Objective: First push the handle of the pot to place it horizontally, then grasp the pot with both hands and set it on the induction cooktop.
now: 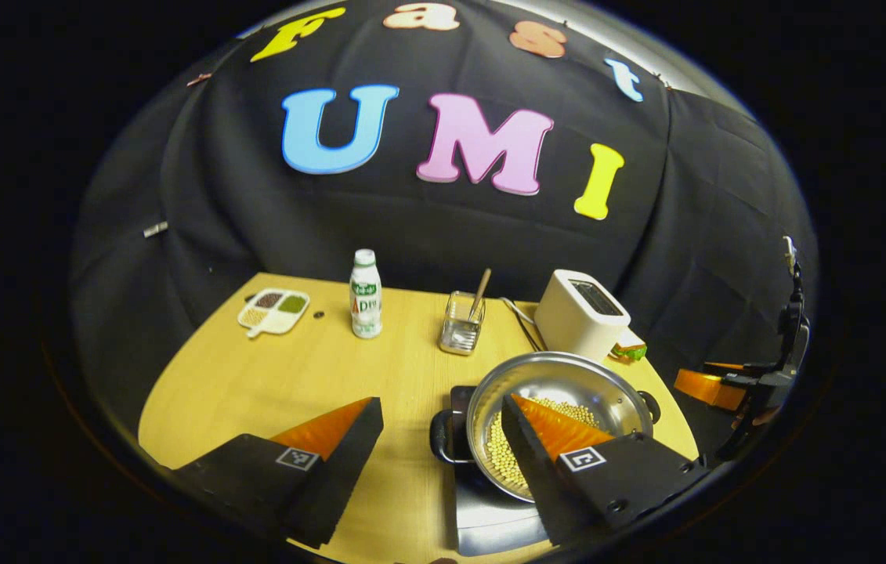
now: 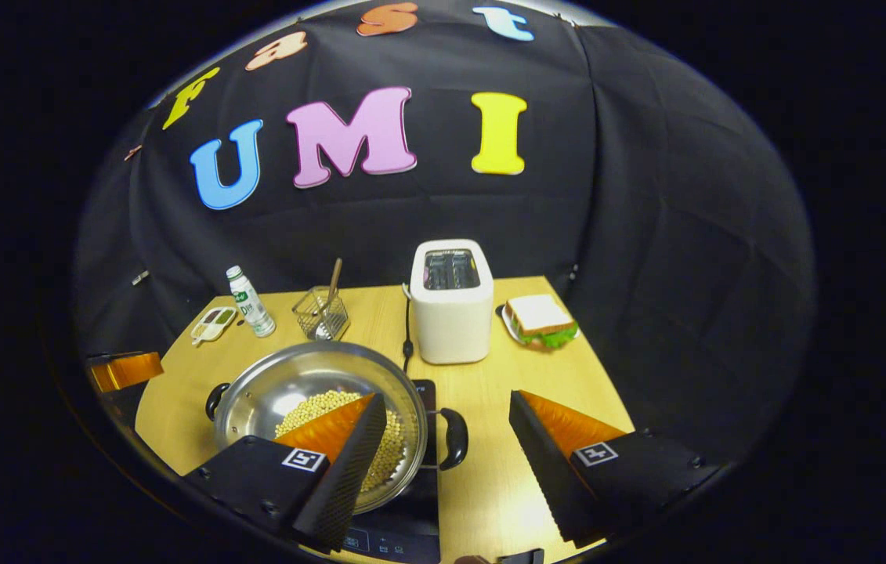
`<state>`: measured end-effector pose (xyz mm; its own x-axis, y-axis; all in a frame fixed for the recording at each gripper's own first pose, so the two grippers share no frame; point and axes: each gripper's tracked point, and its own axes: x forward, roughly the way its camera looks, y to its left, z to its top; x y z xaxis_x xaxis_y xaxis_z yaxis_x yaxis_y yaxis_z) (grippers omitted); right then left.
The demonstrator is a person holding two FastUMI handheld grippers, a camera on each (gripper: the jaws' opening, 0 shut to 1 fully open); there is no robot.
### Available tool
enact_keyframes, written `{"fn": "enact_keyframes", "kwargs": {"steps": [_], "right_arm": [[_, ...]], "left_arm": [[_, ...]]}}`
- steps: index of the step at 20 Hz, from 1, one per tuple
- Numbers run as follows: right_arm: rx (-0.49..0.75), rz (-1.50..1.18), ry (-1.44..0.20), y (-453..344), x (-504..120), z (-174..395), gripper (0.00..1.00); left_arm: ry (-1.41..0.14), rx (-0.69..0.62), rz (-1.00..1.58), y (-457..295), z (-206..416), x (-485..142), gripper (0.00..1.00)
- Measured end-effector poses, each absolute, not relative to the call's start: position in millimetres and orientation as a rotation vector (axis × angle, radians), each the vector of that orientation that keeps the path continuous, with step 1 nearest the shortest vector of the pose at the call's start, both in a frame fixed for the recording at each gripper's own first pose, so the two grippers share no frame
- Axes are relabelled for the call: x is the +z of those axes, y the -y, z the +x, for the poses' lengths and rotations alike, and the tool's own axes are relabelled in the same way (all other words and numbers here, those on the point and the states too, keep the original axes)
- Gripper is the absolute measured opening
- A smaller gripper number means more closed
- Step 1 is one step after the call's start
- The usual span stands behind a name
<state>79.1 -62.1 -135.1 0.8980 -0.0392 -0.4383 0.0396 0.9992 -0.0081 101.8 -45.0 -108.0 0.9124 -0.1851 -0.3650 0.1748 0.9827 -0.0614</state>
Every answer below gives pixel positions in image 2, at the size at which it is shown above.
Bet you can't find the black induction cooktop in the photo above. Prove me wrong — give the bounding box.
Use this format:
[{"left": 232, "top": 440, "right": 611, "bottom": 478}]
[{"left": 341, "top": 379, "right": 443, "bottom": 564}]

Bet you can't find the small white plate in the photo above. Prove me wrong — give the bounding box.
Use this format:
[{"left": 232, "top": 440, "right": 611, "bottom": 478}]
[{"left": 496, "top": 304, "right": 580, "bottom": 350}]

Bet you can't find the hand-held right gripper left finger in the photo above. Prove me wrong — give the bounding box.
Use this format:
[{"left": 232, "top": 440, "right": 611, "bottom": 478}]
[{"left": 183, "top": 392, "right": 389, "bottom": 551}]

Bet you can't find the toy sandwich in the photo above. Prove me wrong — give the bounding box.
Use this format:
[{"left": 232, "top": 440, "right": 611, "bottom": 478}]
[{"left": 504, "top": 295, "right": 579, "bottom": 350}]

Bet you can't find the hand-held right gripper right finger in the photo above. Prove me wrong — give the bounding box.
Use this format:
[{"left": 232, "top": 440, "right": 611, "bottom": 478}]
[{"left": 508, "top": 389, "right": 725, "bottom": 548}]

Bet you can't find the white toaster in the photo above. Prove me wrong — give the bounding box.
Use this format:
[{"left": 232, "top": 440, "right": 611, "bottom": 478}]
[{"left": 409, "top": 239, "right": 495, "bottom": 366}]

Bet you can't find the pile of soybeans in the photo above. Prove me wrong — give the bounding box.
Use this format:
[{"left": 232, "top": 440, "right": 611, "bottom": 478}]
[{"left": 275, "top": 389, "right": 406, "bottom": 494}]

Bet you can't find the black and white power cable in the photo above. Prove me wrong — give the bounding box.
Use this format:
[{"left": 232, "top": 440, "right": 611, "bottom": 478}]
[{"left": 402, "top": 284, "right": 415, "bottom": 373}]

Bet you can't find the steel pot with black handles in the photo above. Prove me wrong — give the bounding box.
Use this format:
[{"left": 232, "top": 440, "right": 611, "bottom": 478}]
[{"left": 204, "top": 341, "right": 470, "bottom": 515}]

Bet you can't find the wire utensil holder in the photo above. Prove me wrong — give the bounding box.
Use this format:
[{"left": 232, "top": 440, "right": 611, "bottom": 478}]
[{"left": 291, "top": 286, "right": 351, "bottom": 342}]

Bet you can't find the white bottle with green label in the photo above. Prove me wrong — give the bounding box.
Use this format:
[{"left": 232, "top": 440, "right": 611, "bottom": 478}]
[{"left": 225, "top": 266, "right": 277, "bottom": 338}]

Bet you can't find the white divided seasoning dish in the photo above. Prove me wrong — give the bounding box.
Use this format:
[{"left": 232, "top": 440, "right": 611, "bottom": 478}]
[{"left": 190, "top": 306, "right": 239, "bottom": 346}]

